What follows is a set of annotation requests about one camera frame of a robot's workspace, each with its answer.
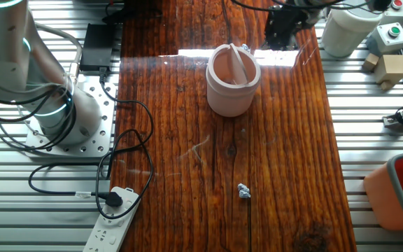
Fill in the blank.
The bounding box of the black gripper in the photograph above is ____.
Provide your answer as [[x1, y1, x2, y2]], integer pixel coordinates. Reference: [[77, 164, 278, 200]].
[[266, 6, 307, 50]]

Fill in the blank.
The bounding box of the white cylinder container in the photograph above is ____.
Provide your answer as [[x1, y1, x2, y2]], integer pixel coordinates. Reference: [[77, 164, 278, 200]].
[[322, 6, 384, 59]]

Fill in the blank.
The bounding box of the green push-button box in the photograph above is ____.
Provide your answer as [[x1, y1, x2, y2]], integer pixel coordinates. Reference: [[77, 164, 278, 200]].
[[367, 22, 403, 55]]

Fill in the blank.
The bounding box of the large wooden block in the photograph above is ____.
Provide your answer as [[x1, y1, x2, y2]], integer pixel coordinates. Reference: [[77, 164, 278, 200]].
[[374, 55, 403, 85]]

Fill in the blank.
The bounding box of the red push-button box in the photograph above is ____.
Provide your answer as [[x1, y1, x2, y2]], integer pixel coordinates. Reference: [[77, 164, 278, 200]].
[[379, 0, 403, 25]]

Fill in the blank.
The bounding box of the orange bin with grey rim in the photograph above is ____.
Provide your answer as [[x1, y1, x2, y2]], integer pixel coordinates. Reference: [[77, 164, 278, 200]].
[[363, 148, 403, 231]]

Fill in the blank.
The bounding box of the black power adapter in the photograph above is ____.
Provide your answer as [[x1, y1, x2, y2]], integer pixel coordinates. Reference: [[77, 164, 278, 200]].
[[78, 22, 117, 73]]

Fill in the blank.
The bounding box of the white power strip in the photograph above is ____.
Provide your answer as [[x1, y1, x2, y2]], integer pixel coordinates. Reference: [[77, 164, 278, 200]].
[[82, 186, 141, 252]]

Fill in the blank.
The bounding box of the thin black cable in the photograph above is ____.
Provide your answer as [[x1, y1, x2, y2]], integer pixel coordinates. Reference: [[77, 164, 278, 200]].
[[231, 0, 376, 11]]

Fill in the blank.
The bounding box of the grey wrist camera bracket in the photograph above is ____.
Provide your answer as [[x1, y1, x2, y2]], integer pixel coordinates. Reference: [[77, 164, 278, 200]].
[[292, 0, 328, 25]]

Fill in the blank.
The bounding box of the thick grey robot cable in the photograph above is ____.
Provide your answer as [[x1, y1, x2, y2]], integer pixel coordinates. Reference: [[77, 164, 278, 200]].
[[33, 21, 84, 83]]

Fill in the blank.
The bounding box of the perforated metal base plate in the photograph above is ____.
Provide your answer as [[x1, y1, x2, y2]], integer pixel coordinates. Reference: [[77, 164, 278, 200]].
[[24, 73, 118, 158]]

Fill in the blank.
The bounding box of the black power cord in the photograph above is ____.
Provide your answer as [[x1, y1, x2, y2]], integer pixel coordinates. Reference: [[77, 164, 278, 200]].
[[28, 66, 155, 221]]

